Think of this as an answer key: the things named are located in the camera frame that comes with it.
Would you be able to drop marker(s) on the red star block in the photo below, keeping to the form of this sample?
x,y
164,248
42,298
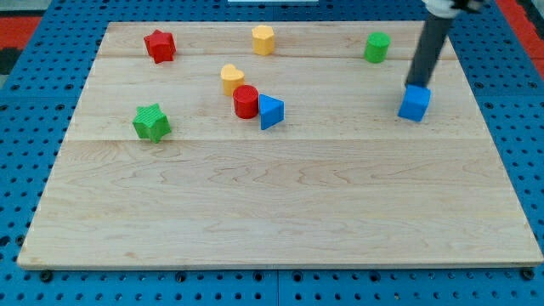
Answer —
x,y
160,46

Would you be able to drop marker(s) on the yellow heart block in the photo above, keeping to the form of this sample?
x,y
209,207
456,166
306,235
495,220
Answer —
x,y
231,78

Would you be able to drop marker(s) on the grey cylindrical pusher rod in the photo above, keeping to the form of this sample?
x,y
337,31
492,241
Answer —
x,y
429,47

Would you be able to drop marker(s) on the red cylinder block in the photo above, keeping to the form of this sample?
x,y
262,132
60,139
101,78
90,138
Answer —
x,y
246,101

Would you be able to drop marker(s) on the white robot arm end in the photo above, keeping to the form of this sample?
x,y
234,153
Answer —
x,y
450,9

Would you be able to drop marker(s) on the blue cube block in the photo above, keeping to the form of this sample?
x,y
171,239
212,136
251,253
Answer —
x,y
414,103

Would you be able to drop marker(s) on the green star block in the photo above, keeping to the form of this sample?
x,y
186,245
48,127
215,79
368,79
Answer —
x,y
151,123

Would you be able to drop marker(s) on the light wooden board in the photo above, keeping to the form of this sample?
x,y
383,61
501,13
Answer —
x,y
341,183

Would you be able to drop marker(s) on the green cylinder block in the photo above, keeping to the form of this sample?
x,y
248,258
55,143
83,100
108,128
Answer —
x,y
376,47

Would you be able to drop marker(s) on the blue triangle block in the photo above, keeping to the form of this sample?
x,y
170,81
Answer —
x,y
271,111

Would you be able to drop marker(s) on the yellow hexagon block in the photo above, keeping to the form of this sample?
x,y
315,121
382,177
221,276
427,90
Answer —
x,y
263,40

